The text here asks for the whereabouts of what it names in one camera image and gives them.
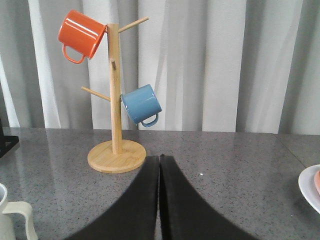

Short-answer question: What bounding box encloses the wooden mug tree stand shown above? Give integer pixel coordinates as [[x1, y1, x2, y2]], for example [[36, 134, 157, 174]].
[[87, 16, 149, 174]]

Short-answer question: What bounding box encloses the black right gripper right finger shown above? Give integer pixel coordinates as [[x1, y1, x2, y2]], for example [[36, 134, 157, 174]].
[[159, 154, 254, 240]]

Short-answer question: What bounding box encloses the cream ribbed HOME mug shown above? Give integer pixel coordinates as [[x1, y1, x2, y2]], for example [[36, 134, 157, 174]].
[[0, 183, 39, 240]]

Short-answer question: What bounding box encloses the pink item on plate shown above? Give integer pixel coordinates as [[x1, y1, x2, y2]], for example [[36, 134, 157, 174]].
[[314, 170, 320, 195]]

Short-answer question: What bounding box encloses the blue enamel mug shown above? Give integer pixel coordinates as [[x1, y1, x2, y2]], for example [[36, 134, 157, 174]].
[[120, 84, 162, 128]]

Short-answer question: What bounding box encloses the white plate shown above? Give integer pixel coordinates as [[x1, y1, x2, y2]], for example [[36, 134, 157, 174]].
[[298, 164, 320, 213]]

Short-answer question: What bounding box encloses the orange enamel mug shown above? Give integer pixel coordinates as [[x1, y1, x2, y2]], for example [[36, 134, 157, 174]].
[[58, 9, 107, 64]]

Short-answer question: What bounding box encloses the grey pleated curtain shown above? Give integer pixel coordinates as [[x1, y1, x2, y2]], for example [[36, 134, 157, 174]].
[[0, 0, 320, 135]]

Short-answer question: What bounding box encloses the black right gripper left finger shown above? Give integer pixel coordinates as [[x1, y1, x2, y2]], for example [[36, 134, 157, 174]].
[[68, 156, 160, 240]]

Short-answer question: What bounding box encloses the black wire mug rack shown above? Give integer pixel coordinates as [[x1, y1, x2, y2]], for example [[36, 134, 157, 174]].
[[0, 121, 20, 158]]

